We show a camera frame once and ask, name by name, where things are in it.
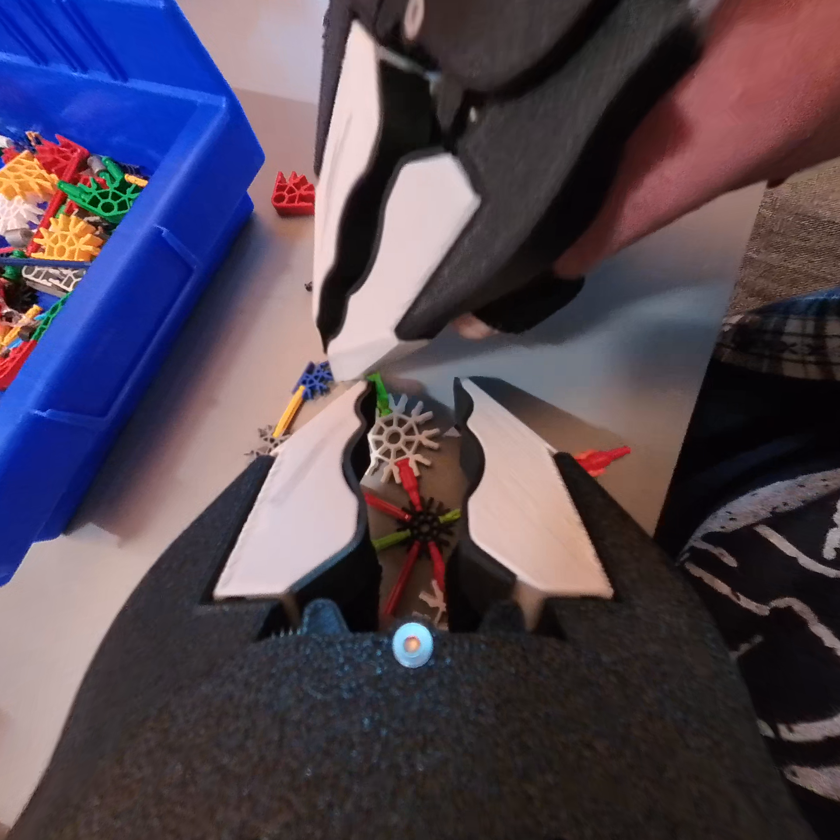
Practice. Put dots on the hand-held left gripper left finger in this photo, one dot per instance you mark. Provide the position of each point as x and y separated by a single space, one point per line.
295 518

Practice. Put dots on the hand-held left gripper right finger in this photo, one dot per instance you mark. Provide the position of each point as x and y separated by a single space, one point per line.
538 518

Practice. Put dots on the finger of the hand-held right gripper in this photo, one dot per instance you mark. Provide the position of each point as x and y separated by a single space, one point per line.
348 131
420 229

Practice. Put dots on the long red toy rod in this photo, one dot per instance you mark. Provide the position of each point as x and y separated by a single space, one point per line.
384 505

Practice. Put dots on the short yellow toy rod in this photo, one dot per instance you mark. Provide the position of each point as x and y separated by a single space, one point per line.
289 413

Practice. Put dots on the colourful toy rod wheel assembly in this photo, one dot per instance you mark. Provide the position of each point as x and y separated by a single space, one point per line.
426 522

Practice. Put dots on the blue toy connector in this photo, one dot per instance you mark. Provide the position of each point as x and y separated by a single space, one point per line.
316 379

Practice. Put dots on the green toy rod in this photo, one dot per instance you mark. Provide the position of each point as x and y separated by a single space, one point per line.
380 397

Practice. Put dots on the blue plastic bin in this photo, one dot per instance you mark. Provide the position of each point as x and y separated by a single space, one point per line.
164 295

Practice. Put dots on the pile of toy construction pieces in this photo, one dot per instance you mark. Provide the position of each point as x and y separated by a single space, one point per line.
65 229

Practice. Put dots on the person's right hand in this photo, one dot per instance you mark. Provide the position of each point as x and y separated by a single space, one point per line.
741 111

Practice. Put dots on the red toy connector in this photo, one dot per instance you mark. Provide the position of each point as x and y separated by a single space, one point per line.
293 195

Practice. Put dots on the black printed shirt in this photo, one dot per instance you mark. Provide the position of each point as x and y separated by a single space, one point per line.
754 590

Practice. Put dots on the plaid flannel shirt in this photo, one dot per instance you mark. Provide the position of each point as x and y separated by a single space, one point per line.
781 334

